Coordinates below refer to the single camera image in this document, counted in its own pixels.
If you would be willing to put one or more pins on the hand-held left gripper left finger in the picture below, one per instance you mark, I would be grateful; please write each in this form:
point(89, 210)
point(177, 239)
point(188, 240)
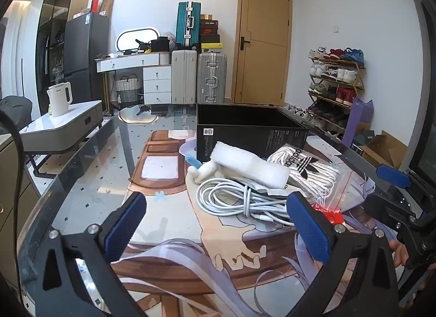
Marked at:
point(126, 223)

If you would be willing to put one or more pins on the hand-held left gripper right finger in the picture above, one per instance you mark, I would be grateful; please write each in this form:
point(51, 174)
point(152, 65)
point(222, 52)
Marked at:
point(310, 231)

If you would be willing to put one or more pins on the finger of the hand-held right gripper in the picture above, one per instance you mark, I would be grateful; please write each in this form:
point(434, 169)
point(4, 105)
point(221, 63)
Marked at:
point(388, 206)
point(391, 173)

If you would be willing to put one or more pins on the red balloon packet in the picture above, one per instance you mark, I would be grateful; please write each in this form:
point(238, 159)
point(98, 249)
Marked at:
point(327, 215)

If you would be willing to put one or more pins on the white plush toy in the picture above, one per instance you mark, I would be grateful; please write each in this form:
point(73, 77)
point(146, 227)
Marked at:
point(245, 167)

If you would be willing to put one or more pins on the black cardboard box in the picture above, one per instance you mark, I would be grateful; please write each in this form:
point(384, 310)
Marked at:
point(238, 133)

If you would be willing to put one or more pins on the person's right hand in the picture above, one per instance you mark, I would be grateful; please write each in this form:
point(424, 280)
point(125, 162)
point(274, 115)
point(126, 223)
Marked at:
point(398, 252)

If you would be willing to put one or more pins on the brown cardboard box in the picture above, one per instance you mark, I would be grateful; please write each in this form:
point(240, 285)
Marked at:
point(385, 150)

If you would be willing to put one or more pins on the dark green box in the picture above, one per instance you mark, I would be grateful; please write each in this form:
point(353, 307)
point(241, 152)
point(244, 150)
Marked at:
point(367, 137)

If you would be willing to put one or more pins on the purple rolled mat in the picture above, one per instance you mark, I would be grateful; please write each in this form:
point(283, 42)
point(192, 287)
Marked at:
point(357, 116)

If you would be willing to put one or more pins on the white low table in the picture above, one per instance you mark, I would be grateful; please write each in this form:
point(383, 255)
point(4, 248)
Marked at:
point(61, 133)

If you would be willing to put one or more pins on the beige cabinet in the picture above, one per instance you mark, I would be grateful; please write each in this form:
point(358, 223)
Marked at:
point(10, 201)

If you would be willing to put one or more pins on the wooden shoe rack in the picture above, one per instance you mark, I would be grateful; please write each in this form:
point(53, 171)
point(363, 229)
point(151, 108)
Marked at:
point(340, 61)

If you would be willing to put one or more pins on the rows of shoes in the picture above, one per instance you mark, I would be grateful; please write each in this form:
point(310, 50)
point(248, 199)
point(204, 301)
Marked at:
point(351, 54)

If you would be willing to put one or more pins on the woven basket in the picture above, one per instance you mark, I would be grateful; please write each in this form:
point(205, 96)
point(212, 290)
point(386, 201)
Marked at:
point(127, 90)

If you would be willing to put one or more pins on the white electric kettle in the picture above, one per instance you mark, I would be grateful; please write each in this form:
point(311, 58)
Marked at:
point(59, 99)

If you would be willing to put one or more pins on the white vanity desk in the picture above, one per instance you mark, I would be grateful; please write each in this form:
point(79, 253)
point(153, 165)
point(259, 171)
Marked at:
point(156, 82)

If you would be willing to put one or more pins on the white suitcase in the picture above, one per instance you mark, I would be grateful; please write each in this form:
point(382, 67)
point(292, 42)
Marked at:
point(184, 76)

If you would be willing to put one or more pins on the dark grey beanbag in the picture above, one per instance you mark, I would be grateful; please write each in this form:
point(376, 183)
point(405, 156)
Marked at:
point(13, 105)

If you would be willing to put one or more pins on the silver suitcase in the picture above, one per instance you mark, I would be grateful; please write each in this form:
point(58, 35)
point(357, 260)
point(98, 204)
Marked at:
point(211, 76)

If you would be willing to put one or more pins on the black fridge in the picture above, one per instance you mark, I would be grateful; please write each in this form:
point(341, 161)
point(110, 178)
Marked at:
point(85, 47)

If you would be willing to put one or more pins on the wooden door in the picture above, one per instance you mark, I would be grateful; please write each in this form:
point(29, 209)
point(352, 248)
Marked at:
point(262, 47)

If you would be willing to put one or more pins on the black bag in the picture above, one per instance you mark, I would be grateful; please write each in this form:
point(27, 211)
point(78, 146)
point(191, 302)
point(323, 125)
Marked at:
point(160, 45)

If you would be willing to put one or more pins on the oval vanity mirror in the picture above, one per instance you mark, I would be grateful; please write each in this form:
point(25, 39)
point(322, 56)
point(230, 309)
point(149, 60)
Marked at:
point(133, 37)

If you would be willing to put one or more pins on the black yellow shoe box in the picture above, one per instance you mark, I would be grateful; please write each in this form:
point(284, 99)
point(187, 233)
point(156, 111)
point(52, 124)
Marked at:
point(211, 46)

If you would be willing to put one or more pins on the plain black shoe box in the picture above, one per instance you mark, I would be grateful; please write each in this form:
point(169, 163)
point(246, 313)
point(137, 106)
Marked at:
point(209, 38)

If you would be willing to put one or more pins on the white curtain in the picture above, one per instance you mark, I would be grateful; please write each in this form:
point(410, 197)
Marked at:
point(13, 47)

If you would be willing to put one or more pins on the teal suitcase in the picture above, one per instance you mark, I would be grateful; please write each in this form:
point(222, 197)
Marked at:
point(187, 24)

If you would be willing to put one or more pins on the black shoe box red logo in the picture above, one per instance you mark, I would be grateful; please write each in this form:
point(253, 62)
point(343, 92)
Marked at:
point(208, 30)

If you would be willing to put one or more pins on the flat cardboard carton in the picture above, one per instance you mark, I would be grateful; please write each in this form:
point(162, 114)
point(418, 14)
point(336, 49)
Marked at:
point(107, 4)

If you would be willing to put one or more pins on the tan shoe box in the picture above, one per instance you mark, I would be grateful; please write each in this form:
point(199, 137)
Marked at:
point(206, 17)

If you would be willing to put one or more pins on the tall dark glass cabinet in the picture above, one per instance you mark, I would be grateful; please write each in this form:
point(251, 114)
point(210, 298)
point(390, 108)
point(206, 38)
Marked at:
point(54, 13)

